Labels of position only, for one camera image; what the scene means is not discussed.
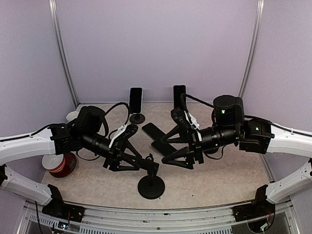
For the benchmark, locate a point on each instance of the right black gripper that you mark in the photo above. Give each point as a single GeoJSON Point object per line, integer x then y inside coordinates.
{"type": "Point", "coordinates": [195, 146]}

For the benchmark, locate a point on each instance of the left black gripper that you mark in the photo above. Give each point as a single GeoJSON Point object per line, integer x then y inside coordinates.
{"type": "Point", "coordinates": [112, 156]}

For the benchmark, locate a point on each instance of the dark teal phone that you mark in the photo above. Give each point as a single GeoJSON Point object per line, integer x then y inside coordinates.
{"type": "Point", "coordinates": [165, 149]}

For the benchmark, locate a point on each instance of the black clamp phone stand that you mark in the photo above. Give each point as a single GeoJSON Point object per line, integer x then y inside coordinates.
{"type": "Point", "coordinates": [150, 186]}

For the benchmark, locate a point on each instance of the plate phone stand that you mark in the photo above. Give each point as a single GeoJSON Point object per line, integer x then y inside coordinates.
{"type": "Point", "coordinates": [137, 118]}

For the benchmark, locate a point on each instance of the clear case phone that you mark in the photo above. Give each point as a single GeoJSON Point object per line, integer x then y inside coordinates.
{"type": "Point", "coordinates": [178, 91]}

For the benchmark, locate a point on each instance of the blue case phone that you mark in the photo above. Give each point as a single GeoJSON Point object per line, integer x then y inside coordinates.
{"type": "Point", "coordinates": [135, 100]}

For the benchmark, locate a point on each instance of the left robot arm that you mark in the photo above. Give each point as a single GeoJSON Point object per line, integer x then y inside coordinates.
{"type": "Point", "coordinates": [60, 139]}

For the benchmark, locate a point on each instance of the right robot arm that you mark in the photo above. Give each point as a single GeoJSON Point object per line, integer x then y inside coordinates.
{"type": "Point", "coordinates": [262, 136]}

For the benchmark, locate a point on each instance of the top black phone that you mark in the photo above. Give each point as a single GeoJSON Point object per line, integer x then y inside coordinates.
{"type": "Point", "coordinates": [153, 131]}

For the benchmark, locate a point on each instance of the dark red saucer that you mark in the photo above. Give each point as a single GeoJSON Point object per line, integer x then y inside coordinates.
{"type": "Point", "coordinates": [70, 162]}

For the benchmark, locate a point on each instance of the light blue mug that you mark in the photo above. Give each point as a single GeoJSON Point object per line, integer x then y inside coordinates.
{"type": "Point", "coordinates": [72, 115]}

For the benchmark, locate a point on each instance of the white and red bowl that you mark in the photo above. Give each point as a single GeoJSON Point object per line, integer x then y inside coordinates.
{"type": "Point", "coordinates": [53, 163]}

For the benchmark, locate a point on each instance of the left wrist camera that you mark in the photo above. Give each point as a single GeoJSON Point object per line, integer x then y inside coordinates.
{"type": "Point", "coordinates": [123, 133]}

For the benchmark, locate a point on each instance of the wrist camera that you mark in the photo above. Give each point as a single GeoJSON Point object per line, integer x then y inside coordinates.
{"type": "Point", "coordinates": [123, 133]}
{"type": "Point", "coordinates": [180, 118]}

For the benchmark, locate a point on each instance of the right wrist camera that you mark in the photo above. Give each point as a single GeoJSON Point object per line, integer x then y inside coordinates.
{"type": "Point", "coordinates": [180, 118]}

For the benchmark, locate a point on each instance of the front aluminium rail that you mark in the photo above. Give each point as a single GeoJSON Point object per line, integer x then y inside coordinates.
{"type": "Point", "coordinates": [107, 220]}

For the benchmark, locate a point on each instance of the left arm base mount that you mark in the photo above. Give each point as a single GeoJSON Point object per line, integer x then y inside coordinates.
{"type": "Point", "coordinates": [64, 211]}

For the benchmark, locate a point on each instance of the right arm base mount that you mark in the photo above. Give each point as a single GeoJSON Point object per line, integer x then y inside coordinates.
{"type": "Point", "coordinates": [250, 211]}

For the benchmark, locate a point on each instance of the right aluminium frame post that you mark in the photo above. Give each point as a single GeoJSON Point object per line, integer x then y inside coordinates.
{"type": "Point", "coordinates": [252, 48]}

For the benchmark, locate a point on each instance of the aluminium frame post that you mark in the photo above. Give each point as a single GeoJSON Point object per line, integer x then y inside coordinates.
{"type": "Point", "coordinates": [252, 48]}
{"type": "Point", "coordinates": [61, 52]}

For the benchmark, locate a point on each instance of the left aluminium frame post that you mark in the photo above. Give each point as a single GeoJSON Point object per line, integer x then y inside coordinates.
{"type": "Point", "coordinates": [61, 52]}

